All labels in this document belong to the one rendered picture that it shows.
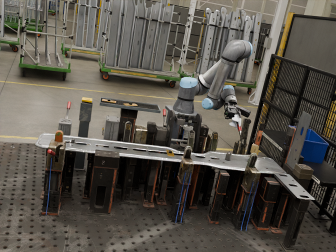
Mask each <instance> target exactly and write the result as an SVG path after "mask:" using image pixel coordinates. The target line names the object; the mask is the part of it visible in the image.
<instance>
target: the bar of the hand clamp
mask: <svg viewBox="0 0 336 252"><path fill-rule="evenodd" d="M250 123H251V119H249V118H243V124H242V129H241V135H240V147H241V145H242V140H244V145H243V146H244V147H246V142H247V137H248V131H249V126H250Z"/></svg>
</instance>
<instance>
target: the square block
mask: <svg viewBox="0 0 336 252"><path fill-rule="evenodd" d="M313 171H314V170H313V169H312V168H310V167H309V166H308V165H306V164H298V163H296V164H295V166H294V169H293V172H292V173H293V174H292V177H293V178H294V179H295V180H296V181H297V182H298V183H299V184H300V185H301V186H302V187H303V188H304V189H305V190H306V191H307V189H308V186H309V183H310V180H311V179H312V175H313ZM294 202H295V198H294V197H293V196H292V195H291V194H290V195H289V196H288V199H287V202H286V206H285V209H284V212H283V216H282V219H281V222H282V224H283V225H284V226H289V223H290V219H291V216H292V213H293V209H294Z"/></svg>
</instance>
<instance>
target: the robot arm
mask: <svg viewBox="0 0 336 252"><path fill-rule="evenodd" d="M252 52H253V47H252V44H251V43H250V42H249V41H246V40H239V39H234V40H232V41H230V42H229V43H228V44H227V46H226V47H225V49H224V51H223V53H222V56H221V59H220V60H219V61H218V62H217V63H216V64H215V65H214V66H212V67H211V68H210V69H209V70H208V71H207V72H206V73H205V74H200V75H199V76H198V77H197V78H193V77H183V78H182V79H181V81H180V84H179V90H178V96H177V100H176V102H175V103H174V105H173V110H174V111H176V112H179V113H183V114H193V113H194V110H195V109H194V98H195V96H201V95H204V94H206V93H207V92H208V91H209V92H208V95H207V97H206V98H205V99H204V100H203V101H202V103H201V104H202V107H203V108H204V109H206V110H211V109H214V110H218V109H220V108H221V107H222V106H224V111H225V112H224V117H225V119H227V120H228V119H232V122H230V123H229V125H230V126H233V127H236V129H237V130H238V126H239V127H240V126H241V121H242V119H241V118H242V116H241V115H243V116H245V117H246V118H248V117H249V116H250V114H251V111H249V110H247V109H245V108H243V107H241V106H239V105H238V104H237V99H236V94H235V90H234V87H233V86H232V85H226V86H225V87H224V88H223V86H224V84H225V81H226V79H227V77H228V74H229V72H230V70H231V67H232V66H233V65H234V64H235V63H237V64H238V63H240V62H241V61H242V60H243V59H246V58H248V57H250V56H251V54H252ZM209 88H210V90H209ZM222 88H223V92H222V93H221V91H222ZM220 93H221V94H220ZM225 115H226V116H225Z"/></svg>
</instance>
